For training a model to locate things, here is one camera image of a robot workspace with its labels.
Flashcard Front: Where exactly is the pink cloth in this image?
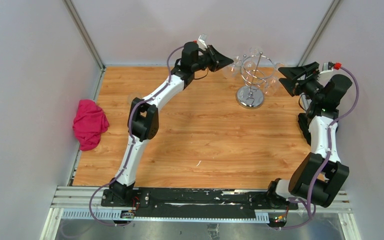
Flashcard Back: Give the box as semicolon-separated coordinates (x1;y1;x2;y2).
72;99;110;152

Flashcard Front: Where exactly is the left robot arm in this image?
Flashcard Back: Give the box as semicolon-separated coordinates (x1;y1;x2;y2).
108;41;234;207

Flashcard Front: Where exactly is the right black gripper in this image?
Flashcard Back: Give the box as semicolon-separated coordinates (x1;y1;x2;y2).
278;62;325;103

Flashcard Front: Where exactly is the chrome wine glass rack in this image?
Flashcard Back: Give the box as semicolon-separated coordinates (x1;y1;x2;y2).
235;50;275;110

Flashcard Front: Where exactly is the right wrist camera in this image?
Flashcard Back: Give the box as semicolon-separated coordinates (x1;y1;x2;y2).
320;61;342;74

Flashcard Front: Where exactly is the aluminium frame rail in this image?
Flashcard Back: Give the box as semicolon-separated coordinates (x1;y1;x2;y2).
51;186;353;223

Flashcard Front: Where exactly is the black cloth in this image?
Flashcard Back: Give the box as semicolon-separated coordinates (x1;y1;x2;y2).
297;112;312;145

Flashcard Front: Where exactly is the clear wine glass back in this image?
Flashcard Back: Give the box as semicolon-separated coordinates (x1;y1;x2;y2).
246;46;262;63

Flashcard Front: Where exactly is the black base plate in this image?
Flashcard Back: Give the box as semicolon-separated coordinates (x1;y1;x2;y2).
101;187;298;220

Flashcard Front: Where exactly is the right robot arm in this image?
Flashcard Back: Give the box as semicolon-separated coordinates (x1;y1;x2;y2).
264;62;358;209

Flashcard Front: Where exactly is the patterned clear wine glass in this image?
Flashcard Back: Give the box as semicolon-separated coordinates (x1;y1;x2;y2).
127;92;143;104

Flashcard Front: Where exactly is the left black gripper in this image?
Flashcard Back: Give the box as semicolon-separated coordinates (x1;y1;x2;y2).
191;45;234;73

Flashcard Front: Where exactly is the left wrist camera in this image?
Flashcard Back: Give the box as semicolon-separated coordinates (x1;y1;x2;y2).
193;33;208;51

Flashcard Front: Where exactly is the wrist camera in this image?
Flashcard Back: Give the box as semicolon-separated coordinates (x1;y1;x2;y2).
193;33;208;51
320;61;342;74

